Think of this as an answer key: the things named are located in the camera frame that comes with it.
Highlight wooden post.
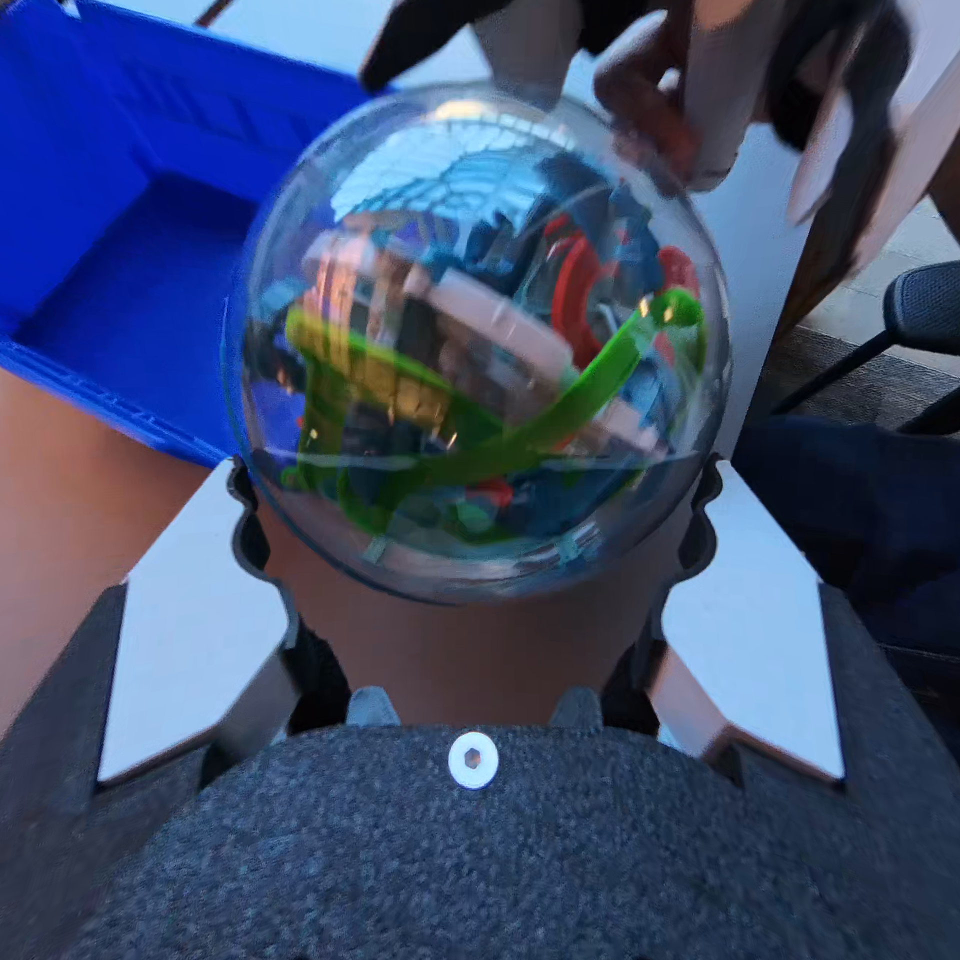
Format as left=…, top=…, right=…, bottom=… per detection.
left=772, top=63, right=960, bottom=339

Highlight person's right hand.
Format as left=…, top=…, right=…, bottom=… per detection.
left=591, top=0, right=705, bottom=185

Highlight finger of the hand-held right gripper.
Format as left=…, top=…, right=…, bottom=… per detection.
left=786, top=30, right=855, bottom=226
left=472, top=0, right=580, bottom=105

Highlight clear plastic maze ball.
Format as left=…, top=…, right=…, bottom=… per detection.
left=221, top=82, right=735, bottom=607

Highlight person's dark trousers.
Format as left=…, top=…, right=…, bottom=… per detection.
left=731, top=414, right=960, bottom=725

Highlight large blue plastic bin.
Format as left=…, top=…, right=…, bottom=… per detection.
left=0, top=0, right=376, bottom=470

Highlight black padded chair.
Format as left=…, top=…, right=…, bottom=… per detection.
left=772, top=258, right=960, bottom=436

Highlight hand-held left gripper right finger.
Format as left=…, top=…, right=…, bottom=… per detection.
left=630, top=456, right=847, bottom=785

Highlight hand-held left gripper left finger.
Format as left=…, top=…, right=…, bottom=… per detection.
left=96, top=456, right=316, bottom=787

